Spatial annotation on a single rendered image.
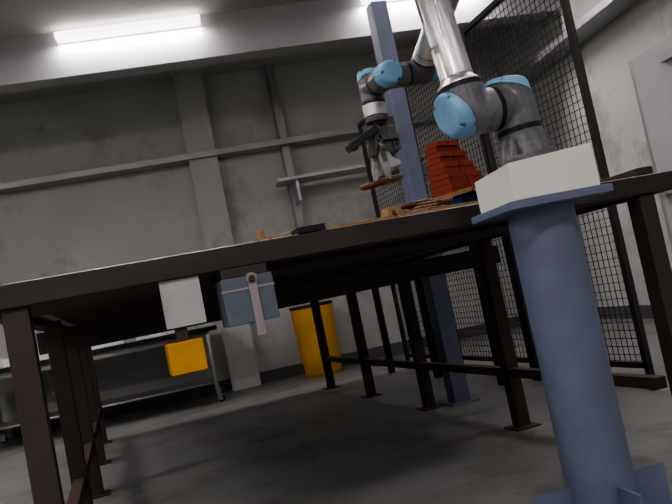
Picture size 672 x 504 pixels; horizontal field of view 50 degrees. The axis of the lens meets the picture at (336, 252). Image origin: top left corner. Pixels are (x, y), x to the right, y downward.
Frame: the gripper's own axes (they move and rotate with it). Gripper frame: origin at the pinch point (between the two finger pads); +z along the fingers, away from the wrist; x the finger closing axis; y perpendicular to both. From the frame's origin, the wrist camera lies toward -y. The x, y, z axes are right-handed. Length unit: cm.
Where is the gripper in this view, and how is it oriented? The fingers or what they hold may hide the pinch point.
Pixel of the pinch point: (381, 181)
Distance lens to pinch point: 226.5
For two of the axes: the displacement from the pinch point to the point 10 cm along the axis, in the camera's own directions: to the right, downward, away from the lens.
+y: 9.4, -1.5, 3.0
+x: -2.8, 1.2, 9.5
